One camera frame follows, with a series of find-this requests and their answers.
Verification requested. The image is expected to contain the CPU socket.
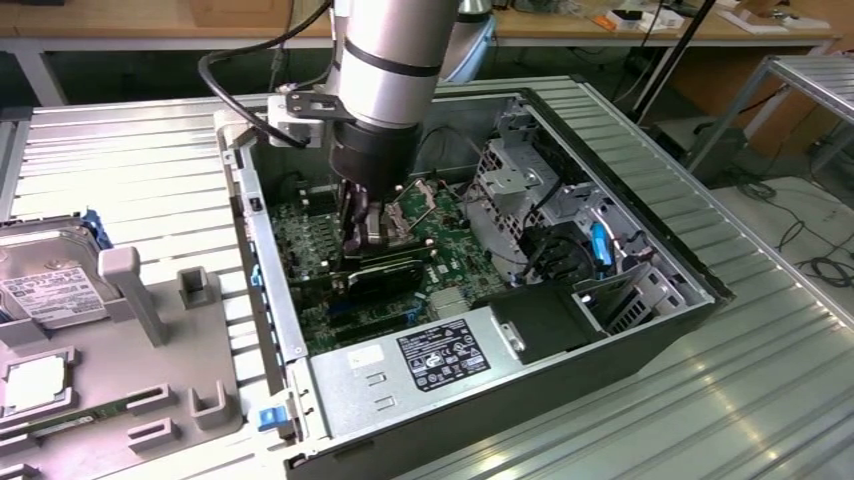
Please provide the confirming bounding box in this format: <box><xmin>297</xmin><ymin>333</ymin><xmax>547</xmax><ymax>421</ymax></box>
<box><xmin>383</xmin><ymin>199</ymin><xmax>428</xmax><ymax>251</ymax></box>

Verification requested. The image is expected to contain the silver CPU chip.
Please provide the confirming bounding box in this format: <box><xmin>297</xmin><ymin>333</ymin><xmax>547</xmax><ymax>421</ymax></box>
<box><xmin>2</xmin><ymin>357</ymin><xmax>68</xmax><ymax>416</ymax></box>

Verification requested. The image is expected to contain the thin locking lever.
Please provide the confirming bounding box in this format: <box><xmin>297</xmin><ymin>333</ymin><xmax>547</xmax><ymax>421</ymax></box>
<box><xmin>409</xmin><ymin>197</ymin><xmax>443</xmax><ymax>234</ymax></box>

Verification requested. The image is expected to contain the aluminium frame table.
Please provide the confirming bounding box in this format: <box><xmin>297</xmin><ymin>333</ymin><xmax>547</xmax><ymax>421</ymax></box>
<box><xmin>686</xmin><ymin>53</ymin><xmax>854</xmax><ymax>176</ymax></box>

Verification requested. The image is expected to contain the silver hard disk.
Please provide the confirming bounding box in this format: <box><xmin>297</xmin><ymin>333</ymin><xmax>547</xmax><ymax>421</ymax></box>
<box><xmin>0</xmin><ymin>215</ymin><xmax>112</xmax><ymax>331</ymax></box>

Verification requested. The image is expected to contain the blue disk carrier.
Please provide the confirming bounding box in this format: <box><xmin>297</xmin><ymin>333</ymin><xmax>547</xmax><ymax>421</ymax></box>
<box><xmin>76</xmin><ymin>208</ymin><xmax>116</xmax><ymax>251</ymax></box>

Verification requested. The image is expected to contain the black fan graphics card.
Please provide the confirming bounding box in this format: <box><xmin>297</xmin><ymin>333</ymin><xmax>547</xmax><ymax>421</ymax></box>
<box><xmin>289</xmin><ymin>249</ymin><xmax>429</xmax><ymax>307</ymax></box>

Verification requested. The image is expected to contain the black looped wire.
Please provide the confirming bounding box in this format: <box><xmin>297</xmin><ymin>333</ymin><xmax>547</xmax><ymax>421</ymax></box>
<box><xmin>419</xmin><ymin>125</ymin><xmax>485</xmax><ymax>176</ymax></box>

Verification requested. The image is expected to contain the blue case latch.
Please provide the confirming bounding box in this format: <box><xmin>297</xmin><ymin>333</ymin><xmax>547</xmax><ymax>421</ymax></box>
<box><xmin>256</xmin><ymin>407</ymin><xmax>289</xmax><ymax>434</ymax></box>

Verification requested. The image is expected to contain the open black PC case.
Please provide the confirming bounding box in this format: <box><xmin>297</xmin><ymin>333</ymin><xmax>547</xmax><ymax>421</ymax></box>
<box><xmin>212</xmin><ymin>87</ymin><xmax>735</xmax><ymax>480</ymax></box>

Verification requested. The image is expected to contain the silver power supply unit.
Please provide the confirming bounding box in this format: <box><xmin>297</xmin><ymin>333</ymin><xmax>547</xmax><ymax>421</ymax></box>
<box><xmin>307</xmin><ymin>307</ymin><xmax>528</xmax><ymax>439</ymax></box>

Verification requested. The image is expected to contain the white booklet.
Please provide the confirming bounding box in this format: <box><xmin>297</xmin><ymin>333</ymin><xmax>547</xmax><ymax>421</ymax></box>
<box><xmin>716</xmin><ymin>7</ymin><xmax>790</xmax><ymax>35</ymax></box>

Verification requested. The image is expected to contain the green RAM stick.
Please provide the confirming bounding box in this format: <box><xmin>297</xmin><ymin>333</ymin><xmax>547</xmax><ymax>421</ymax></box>
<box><xmin>0</xmin><ymin>399</ymin><xmax>129</xmax><ymax>441</ymax></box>
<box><xmin>336</xmin><ymin>238</ymin><xmax>436</xmax><ymax>269</ymax></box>

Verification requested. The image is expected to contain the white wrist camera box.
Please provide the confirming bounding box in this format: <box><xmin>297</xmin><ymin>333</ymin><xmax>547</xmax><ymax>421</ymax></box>
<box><xmin>267</xmin><ymin>89</ymin><xmax>348</xmax><ymax>149</ymax></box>

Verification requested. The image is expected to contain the silver disk bay cage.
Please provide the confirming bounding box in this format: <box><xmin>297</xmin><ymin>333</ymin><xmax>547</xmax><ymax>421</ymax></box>
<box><xmin>463</xmin><ymin>134</ymin><xmax>596</xmax><ymax>281</ymax></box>

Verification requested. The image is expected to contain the metal socket cover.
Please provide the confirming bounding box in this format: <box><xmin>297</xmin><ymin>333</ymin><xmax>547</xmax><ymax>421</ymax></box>
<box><xmin>392</xmin><ymin>177</ymin><xmax>443</xmax><ymax>221</ymax></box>

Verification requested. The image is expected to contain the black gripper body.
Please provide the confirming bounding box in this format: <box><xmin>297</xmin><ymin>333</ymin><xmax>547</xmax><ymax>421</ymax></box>
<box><xmin>329</xmin><ymin>118</ymin><xmax>423</xmax><ymax>195</ymax></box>

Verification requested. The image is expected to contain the thin cable with metal plug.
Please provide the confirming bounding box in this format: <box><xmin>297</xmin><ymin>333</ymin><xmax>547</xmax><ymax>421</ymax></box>
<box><xmin>269</xmin><ymin>44</ymin><xmax>301</xmax><ymax>96</ymax></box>

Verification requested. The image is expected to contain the grey parts rack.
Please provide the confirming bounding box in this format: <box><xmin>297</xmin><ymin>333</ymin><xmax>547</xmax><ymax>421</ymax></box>
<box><xmin>0</xmin><ymin>244</ymin><xmax>245</xmax><ymax>480</ymax></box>

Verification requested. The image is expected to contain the brown wooden cabinet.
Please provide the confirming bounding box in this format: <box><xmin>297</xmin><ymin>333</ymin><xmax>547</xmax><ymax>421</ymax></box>
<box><xmin>666</xmin><ymin>47</ymin><xmax>832</xmax><ymax>156</ymax></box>

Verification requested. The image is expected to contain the black tripod pole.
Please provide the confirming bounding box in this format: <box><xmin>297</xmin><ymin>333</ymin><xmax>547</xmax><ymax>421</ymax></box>
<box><xmin>630</xmin><ymin>0</ymin><xmax>719</xmax><ymax>119</ymax></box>

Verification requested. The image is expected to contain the wooden desk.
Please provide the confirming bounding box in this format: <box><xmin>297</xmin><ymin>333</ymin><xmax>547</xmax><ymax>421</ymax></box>
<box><xmin>0</xmin><ymin>0</ymin><xmax>843</xmax><ymax>109</ymax></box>

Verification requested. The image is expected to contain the silver chipset heatsink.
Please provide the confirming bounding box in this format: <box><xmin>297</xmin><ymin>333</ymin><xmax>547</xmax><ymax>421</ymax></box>
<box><xmin>425</xmin><ymin>288</ymin><xmax>472</xmax><ymax>317</ymax></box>

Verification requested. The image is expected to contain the black plastic air shroud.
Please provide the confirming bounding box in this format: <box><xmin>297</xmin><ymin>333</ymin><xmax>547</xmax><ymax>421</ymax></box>
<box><xmin>469</xmin><ymin>287</ymin><xmax>606</xmax><ymax>364</ymax></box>

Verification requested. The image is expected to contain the green motherboard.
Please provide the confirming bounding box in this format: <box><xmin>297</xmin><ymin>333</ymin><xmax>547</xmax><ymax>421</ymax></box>
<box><xmin>265</xmin><ymin>174</ymin><xmax>500</xmax><ymax>346</ymax></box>

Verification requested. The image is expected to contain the thick black camera cable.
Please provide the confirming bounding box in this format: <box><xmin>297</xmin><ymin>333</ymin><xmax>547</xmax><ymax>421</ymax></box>
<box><xmin>197</xmin><ymin>0</ymin><xmax>335</xmax><ymax>150</ymax></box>

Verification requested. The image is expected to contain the black cable bundle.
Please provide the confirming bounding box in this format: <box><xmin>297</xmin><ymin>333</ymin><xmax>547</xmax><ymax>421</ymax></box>
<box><xmin>776</xmin><ymin>197</ymin><xmax>854</xmax><ymax>289</ymax></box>

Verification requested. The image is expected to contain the perforated metal bracket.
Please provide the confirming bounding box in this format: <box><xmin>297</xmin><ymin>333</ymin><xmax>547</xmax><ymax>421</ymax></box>
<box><xmin>570</xmin><ymin>259</ymin><xmax>695</xmax><ymax>336</ymax></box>

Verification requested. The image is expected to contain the orange white small box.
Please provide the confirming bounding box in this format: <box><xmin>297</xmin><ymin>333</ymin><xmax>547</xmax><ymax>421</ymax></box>
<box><xmin>592</xmin><ymin>8</ymin><xmax>686</xmax><ymax>34</ymax></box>

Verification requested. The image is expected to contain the long black expansion slot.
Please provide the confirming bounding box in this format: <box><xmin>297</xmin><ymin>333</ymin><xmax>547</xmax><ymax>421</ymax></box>
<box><xmin>329</xmin><ymin>312</ymin><xmax>409</xmax><ymax>331</ymax></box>
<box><xmin>332</xmin><ymin>324</ymin><xmax>405</xmax><ymax>345</ymax></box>

